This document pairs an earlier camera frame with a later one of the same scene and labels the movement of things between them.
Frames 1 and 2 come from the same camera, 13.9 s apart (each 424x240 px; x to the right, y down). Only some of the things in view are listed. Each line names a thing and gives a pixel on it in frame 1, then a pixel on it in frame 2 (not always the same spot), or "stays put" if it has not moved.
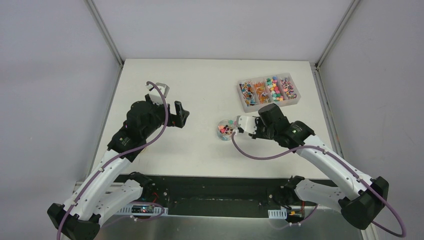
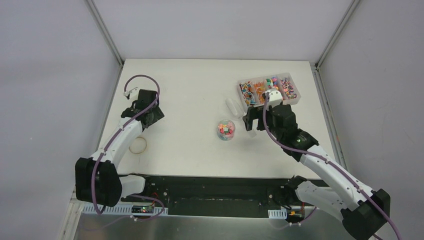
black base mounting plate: [214, 195] stays put
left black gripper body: [175, 117] → [154, 116]
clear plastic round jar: [225, 129] stays put
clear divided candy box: [257, 92] stays put
